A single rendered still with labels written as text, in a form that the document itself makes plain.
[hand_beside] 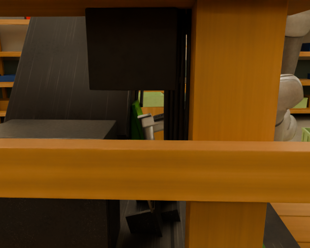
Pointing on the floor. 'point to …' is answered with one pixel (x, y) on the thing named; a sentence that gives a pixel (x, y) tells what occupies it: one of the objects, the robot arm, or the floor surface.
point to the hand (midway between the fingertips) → (155, 123)
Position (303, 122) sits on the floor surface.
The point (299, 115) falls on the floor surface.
